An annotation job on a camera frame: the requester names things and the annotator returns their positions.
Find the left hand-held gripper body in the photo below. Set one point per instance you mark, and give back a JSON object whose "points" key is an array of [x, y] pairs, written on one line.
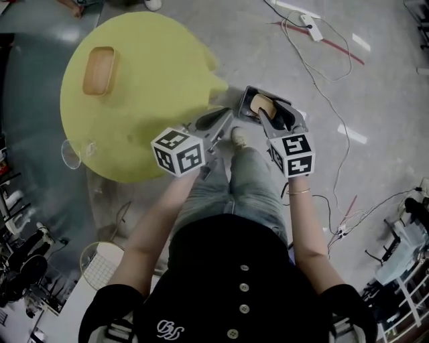
{"points": [[177, 150]]}

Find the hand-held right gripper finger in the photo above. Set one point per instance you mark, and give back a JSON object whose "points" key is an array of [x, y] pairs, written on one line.
{"points": [[266, 129], [285, 117]]}

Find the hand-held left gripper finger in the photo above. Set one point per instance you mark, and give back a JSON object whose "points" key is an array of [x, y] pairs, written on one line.
{"points": [[221, 129], [211, 120]]}

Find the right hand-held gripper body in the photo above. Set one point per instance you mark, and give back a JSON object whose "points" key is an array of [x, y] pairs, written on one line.
{"points": [[295, 154]]}

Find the tan tray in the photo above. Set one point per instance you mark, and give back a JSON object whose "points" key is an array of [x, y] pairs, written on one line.
{"points": [[100, 70], [263, 104]]}

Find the dark grey bin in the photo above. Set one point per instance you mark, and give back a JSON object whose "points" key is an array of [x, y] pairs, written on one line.
{"points": [[244, 100]]}

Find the person's left forearm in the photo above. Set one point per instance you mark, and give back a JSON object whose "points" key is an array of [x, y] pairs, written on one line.
{"points": [[157, 214]]}

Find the person's right forearm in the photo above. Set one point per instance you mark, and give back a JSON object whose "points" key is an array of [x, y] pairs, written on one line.
{"points": [[306, 221]]}

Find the person's grey jeans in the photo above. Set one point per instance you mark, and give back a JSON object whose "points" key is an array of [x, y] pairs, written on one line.
{"points": [[251, 181]]}

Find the round table with yellow-green cloth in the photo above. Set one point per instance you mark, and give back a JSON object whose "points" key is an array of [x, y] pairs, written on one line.
{"points": [[144, 83]]}

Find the red floor tape strip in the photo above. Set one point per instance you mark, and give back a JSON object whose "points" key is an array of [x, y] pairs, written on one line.
{"points": [[352, 55]]}

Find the white power strip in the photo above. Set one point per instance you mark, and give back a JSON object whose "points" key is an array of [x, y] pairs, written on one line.
{"points": [[311, 27]]}

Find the clear glass bowl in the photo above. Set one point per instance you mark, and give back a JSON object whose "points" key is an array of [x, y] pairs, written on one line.
{"points": [[72, 155]]}

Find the person's black buttoned shirt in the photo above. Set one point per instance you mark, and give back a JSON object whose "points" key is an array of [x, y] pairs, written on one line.
{"points": [[234, 284]]}

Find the white desk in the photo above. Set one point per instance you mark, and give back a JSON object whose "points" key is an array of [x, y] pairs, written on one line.
{"points": [[67, 311]]}

